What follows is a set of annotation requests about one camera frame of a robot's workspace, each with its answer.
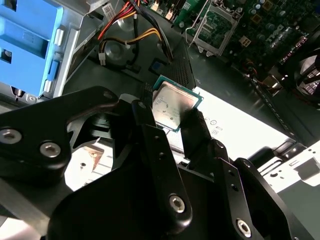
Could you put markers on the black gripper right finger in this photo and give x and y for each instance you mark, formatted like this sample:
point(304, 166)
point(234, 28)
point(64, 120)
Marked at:
point(225, 180)

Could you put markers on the silver green CPU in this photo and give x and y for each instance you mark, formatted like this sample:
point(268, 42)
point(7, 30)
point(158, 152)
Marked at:
point(172, 102)

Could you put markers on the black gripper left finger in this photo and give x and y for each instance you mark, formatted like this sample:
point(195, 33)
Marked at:
point(37, 130)

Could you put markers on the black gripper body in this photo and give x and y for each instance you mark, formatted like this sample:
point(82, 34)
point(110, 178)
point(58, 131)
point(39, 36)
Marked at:
point(120, 207)

